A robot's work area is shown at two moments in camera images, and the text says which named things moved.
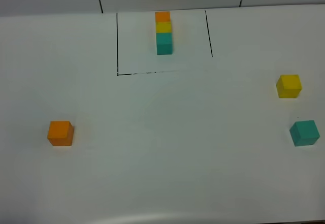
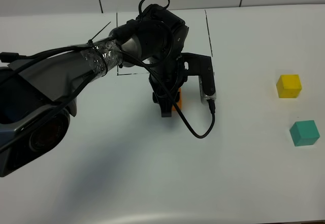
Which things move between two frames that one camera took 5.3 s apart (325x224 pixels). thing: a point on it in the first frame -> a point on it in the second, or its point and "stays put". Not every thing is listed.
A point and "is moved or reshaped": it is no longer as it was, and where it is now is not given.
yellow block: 289,86 stays put
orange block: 60,133 is moved or reshaped
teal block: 304,133 stays put
